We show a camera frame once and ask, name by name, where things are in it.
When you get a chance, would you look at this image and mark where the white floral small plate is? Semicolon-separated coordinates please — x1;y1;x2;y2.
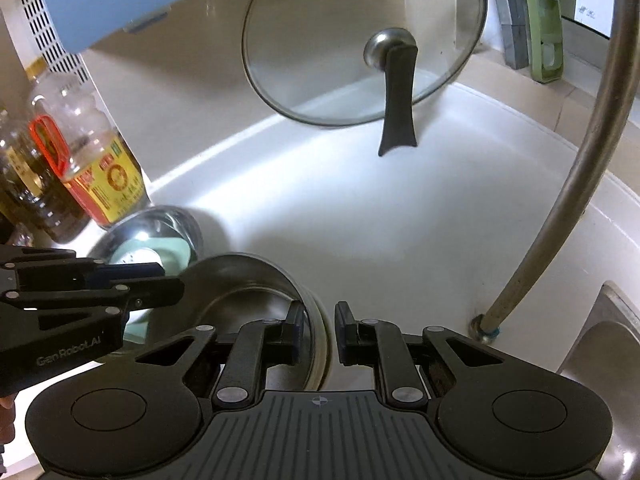
118;247;162;264

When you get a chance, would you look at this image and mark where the stainless steel sink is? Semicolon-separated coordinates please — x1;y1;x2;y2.
559;282;640;479

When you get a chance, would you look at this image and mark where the stainless steel bowl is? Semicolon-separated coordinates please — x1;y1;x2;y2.
145;254;332;391

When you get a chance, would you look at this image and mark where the clear oil jug red handle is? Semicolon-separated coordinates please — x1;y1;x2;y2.
26;58;150;229

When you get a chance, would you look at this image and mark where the green square plate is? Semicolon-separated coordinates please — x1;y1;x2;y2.
108;232;192;344

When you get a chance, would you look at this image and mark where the large steel round plate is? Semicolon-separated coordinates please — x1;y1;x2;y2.
88;206;203;270

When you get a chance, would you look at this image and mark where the dark oil jug yellow handle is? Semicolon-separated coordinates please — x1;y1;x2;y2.
1;106;90;244

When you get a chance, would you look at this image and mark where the steel rack leg near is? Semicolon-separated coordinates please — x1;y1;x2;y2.
468;0;639;344

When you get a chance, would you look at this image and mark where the person's left hand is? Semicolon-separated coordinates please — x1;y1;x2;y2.
0;393;16;445

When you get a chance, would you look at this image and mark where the glass pot lid black handle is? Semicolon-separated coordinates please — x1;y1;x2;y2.
241;0;488;155

